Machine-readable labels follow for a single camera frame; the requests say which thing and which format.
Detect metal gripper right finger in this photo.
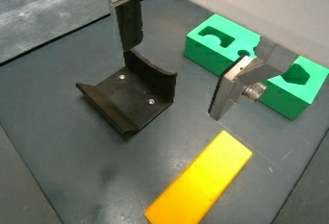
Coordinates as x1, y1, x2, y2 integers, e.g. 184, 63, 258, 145
208, 45, 298, 120

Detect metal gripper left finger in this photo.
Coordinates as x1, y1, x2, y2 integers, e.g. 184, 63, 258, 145
108, 0, 143, 51

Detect yellow rectangular block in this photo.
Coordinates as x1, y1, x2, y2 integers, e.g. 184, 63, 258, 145
144, 131, 252, 224

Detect green foam shape board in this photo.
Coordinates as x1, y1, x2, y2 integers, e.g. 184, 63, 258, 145
183, 14, 329, 120

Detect black L-shaped fixture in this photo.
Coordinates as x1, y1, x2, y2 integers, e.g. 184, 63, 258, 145
76, 49, 178, 134

